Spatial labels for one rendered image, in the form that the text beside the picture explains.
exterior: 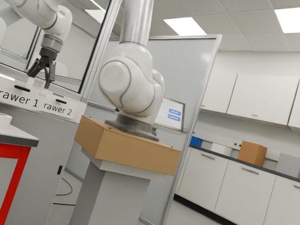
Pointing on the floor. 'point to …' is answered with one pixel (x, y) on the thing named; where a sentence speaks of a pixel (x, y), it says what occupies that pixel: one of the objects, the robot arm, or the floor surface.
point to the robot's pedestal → (112, 193)
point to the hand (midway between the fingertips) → (35, 91)
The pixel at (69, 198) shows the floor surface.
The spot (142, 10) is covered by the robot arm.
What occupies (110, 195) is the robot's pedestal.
